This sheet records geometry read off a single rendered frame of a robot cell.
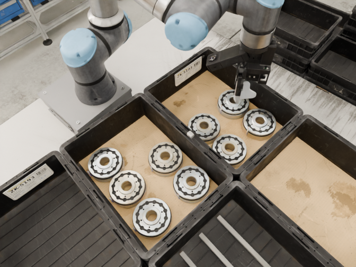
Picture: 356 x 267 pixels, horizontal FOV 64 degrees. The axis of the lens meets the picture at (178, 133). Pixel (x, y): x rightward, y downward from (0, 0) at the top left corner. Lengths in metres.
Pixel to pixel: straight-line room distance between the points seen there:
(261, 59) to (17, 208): 0.78
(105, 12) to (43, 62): 1.70
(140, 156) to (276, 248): 0.46
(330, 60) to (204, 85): 1.07
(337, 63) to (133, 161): 1.42
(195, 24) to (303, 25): 1.43
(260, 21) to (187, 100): 0.43
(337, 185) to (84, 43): 0.85
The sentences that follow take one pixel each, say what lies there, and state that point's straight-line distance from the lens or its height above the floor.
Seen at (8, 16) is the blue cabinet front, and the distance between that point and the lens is 2.58.
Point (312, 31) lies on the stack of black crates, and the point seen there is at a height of 0.49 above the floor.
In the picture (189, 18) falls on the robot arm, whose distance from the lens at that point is 0.57.
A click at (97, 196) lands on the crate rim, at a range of 0.75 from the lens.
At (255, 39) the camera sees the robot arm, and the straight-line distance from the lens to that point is 0.69.
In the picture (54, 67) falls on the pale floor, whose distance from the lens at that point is 2.54.
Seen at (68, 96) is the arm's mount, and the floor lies 0.81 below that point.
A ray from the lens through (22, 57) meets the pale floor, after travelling 2.75.
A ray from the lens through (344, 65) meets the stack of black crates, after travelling 1.95.
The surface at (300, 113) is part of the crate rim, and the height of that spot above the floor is 0.93.
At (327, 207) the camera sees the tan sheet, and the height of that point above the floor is 0.83.
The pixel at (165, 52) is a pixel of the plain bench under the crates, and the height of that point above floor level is 0.70.
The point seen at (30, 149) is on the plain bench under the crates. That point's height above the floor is 0.70.
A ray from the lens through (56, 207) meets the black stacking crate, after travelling 0.90.
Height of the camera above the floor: 1.61
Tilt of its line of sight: 58 degrees down
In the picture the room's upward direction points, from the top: 4 degrees counter-clockwise
